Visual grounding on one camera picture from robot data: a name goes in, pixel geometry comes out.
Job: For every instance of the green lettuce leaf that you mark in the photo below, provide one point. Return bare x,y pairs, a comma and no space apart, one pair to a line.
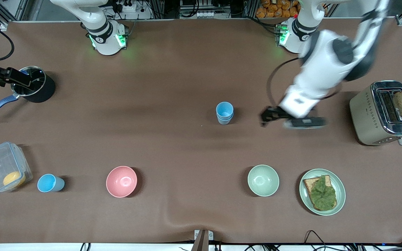
323,195

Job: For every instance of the pale green bowl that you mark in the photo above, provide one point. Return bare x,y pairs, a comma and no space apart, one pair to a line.
263,180

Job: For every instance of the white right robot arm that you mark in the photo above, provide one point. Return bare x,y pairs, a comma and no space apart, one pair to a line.
106,38

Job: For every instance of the long white power strip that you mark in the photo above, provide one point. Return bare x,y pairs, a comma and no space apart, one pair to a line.
204,14

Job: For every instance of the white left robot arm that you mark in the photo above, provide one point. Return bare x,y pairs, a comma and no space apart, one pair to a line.
326,55

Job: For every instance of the bread slice under lettuce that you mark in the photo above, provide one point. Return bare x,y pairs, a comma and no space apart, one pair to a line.
307,184

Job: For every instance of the clear plastic food container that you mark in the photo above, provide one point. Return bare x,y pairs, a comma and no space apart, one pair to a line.
2,164

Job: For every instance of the pink bowl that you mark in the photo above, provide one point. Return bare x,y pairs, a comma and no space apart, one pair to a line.
121,181

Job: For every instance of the white power strip with plugs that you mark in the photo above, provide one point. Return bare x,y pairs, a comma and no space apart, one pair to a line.
128,6

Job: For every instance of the silver beige toaster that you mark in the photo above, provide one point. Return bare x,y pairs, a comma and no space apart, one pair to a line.
365,115

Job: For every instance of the pale green plate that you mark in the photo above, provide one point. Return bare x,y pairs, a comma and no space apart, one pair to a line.
340,191

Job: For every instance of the blue plastic cup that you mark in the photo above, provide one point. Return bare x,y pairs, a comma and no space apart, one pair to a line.
49,183
224,108

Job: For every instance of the glass lid with blue knob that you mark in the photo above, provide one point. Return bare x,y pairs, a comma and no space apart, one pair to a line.
37,82

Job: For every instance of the orange round food piece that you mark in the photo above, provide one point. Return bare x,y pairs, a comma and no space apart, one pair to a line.
13,179

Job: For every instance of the brown table mat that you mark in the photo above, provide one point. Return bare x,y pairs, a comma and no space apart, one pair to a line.
201,69

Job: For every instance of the blue cup holding white paper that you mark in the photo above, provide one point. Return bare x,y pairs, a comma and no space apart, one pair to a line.
224,121

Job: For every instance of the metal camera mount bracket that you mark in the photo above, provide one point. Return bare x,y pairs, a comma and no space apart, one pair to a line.
203,238

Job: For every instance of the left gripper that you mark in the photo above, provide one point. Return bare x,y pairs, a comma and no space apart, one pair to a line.
274,113

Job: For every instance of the bag of orange fruit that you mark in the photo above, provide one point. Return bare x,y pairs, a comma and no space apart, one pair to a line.
274,8

